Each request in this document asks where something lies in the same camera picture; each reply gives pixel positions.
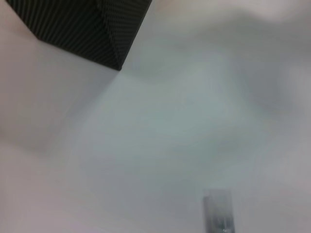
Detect grey marker pen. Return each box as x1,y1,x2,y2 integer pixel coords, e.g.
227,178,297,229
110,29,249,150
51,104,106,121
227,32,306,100
202,188,236,233

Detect black mesh pen holder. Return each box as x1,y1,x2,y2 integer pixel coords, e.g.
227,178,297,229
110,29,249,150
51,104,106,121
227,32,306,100
4,0,153,72

